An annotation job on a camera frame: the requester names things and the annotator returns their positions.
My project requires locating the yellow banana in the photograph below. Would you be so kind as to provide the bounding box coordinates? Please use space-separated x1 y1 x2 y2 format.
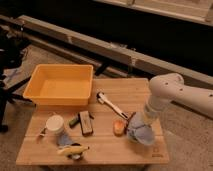
57 146 89 156

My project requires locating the long grey metal rail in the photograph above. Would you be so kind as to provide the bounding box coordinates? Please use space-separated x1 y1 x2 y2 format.
0 15 213 88

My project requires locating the small blue cloth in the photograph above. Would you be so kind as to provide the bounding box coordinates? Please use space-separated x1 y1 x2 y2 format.
57 133 73 147

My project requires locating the blue grey towel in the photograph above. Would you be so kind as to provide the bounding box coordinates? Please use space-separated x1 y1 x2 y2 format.
127 113 155 146

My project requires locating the orange sponge block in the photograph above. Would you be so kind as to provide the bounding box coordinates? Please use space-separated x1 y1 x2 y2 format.
113 120 125 136

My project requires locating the yellow plastic bin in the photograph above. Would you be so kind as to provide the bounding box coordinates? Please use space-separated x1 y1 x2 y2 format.
23 64 93 106

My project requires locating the small metal clip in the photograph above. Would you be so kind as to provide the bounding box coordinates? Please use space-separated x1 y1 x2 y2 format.
38 127 46 138

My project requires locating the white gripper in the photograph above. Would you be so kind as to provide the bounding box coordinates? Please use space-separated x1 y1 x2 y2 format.
134 112 156 129

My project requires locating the dark bowl under banana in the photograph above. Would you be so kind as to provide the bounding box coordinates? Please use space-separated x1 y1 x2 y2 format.
68 144 84 160

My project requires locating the white round cup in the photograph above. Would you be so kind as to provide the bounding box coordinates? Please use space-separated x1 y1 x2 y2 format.
46 115 64 134

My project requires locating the black tripod stand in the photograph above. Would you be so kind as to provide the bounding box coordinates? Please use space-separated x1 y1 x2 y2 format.
0 26 34 134

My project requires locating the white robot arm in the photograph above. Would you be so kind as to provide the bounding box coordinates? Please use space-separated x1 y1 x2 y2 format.
131 73 213 128

